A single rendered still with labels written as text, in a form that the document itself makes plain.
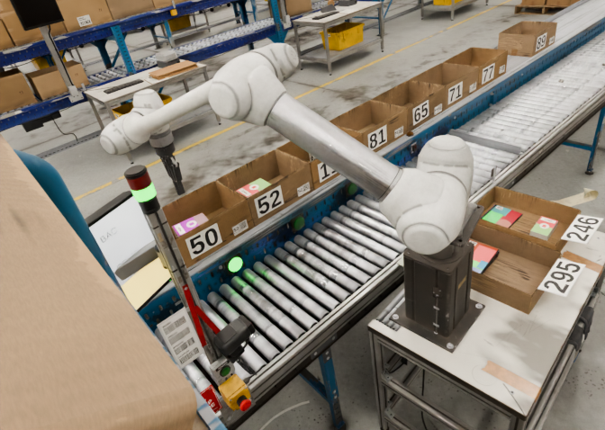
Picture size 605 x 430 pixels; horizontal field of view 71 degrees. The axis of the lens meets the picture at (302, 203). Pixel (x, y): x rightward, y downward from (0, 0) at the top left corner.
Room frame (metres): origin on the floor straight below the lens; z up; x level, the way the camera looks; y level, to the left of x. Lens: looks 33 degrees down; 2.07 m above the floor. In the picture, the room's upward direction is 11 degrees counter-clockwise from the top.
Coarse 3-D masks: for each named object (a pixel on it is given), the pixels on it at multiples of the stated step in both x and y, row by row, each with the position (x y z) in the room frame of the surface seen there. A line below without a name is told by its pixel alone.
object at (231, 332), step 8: (240, 320) 0.92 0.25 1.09; (248, 320) 0.92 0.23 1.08; (224, 328) 0.90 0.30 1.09; (232, 328) 0.89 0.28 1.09; (240, 328) 0.89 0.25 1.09; (248, 328) 0.89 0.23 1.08; (216, 336) 0.88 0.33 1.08; (224, 336) 0.87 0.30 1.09; (232, 336) 0.87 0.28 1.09; (240, 336) 0.87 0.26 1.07; (248, 336) 0.89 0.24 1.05; (216, 344) 0.86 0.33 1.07; (224, 344) 0.85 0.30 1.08; (232, 344) 0.85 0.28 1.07; (240, 344) 0.87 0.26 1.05; (224, 352) 0.84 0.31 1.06; (232, 352) 0.85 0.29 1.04; (240, 352) 0.88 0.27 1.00; (232, 360) 0.86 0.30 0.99
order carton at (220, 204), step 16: (192, 192) 1.85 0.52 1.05; (208, 192) 1.89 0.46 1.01; (224, 192) 1.86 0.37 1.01; (176, 208) 1.79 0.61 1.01; (192, 208) 1.83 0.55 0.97; (208, 208) 1.87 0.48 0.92; (224, 208) 1.90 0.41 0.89; (240, 208) 1.66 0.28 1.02; (208, 224) 1.56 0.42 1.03; (224, 224) 1.60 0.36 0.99; (176, 240) 1.47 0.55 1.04; (224, 240) 1.59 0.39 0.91
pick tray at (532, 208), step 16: (496, 192) 1.69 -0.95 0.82; (512, 192) 1.63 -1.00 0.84; (512, 208) 1.62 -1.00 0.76; (528, 208) 1.57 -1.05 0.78; (544, 208) 1.52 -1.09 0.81; (560, 208) 1.47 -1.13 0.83; (496, 224) 1.42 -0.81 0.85; (528, 224) 1.48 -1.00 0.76; (560, 224) 1.44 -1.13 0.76; (528, 240) 1.31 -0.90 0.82; (544, 240) 1.26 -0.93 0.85; (560, 240) 1.26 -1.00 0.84
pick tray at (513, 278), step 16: (480, 224) 1.44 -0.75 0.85; (480, 240) 1.43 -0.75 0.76; (496, 240) 1.37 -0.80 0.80; (512, 240) 1.32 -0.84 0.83; (512, 256) 1.30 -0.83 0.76; (528, 256) 1.27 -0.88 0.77; (544, 256) 1.22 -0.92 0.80; (560, 256) 1.17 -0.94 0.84; (496, 272) 1.23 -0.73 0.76; (512, 272) 1.21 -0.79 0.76; (528, 272) 1.20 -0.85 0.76; (544, 272) 1.18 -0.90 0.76; (480, 288) 1.15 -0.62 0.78; (496, 288) 1.10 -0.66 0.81; (512, 288) 1.06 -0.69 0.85; (528, 288) 1.12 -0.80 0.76; (512, 304) 1.05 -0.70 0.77; (528, 304) 1.01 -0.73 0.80
